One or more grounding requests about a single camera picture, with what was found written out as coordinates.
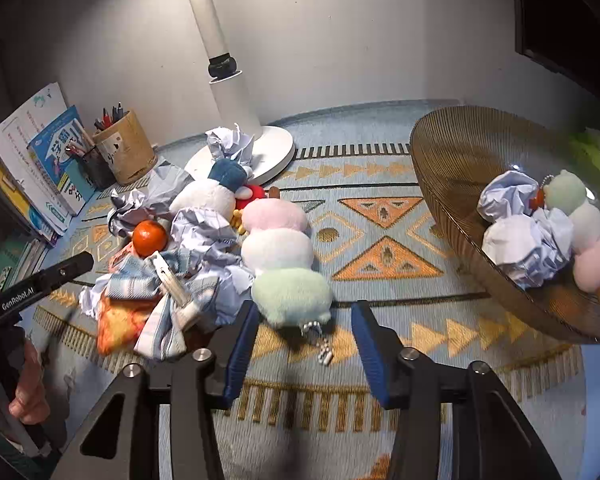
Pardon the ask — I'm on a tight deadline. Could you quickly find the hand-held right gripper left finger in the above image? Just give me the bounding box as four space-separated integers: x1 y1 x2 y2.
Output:
52 301 261 480

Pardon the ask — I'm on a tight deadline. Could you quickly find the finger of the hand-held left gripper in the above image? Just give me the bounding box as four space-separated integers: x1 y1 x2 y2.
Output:
30 251 95 294

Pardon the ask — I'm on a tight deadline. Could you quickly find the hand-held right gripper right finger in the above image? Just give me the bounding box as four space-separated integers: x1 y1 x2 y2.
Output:
350 300 563 480

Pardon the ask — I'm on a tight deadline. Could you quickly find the orange tangerine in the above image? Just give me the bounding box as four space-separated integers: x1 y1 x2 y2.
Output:
132 220 169 258

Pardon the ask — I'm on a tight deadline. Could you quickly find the large tricolour dango plush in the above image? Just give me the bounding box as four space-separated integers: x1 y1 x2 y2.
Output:
240 199 337 367

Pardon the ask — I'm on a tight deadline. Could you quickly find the white duck plush blue hat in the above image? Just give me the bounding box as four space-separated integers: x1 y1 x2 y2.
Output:
169 159 281 235

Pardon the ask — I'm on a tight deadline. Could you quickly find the brown box with trash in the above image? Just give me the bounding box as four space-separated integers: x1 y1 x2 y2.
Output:
409 105 600 345

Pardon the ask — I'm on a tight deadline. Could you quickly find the person's left hand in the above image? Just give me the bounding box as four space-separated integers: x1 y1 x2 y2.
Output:
0 341 51 427

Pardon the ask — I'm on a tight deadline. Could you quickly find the blue plaid cloth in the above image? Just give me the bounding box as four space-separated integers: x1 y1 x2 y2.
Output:
105 247 221 361

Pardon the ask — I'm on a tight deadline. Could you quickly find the stack of books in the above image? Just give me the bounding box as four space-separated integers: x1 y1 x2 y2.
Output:
0 145 58 297
0 81 76 236

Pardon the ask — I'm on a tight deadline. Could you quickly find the orange patterned packet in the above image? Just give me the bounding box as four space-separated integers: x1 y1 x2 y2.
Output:
96 242 157 357

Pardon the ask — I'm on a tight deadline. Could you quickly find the white plastic clip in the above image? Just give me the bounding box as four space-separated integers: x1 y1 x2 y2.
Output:
150 252 202 322

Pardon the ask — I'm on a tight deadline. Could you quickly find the black mesh pen holder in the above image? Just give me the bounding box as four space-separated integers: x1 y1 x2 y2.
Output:
72 144 117 191

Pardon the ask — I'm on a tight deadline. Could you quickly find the patterned blue mat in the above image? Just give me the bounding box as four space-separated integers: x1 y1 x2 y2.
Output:
20 100 588 480

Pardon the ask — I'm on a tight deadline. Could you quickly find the blue workbook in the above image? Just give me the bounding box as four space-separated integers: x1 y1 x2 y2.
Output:
27 105 99 217

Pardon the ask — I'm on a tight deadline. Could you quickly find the bunch of coloured pencils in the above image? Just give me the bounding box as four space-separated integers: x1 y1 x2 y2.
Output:
65 127 99 159

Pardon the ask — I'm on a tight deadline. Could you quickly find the bamboo pen holder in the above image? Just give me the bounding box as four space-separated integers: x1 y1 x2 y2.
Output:
91 110 159 186

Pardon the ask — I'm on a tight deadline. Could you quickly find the crumpled grey paper ball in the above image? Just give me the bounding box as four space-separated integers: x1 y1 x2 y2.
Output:
147 162 196 208

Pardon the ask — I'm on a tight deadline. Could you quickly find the bunch of dark pens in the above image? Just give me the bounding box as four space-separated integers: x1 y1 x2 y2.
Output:
94 102 129 132

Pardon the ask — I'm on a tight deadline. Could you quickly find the white desk lamp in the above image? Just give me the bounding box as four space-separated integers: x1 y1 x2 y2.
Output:
176 0 296 188

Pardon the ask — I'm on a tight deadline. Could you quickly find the small tricolour dango plush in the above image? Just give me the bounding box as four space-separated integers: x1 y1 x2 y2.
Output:
529 170 600 306

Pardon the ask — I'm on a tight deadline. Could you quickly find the green paper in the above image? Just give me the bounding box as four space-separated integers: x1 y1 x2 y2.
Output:
567 129 600 175

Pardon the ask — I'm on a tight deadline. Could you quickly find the dark furniture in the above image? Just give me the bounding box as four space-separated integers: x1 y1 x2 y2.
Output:
509 0 600 97

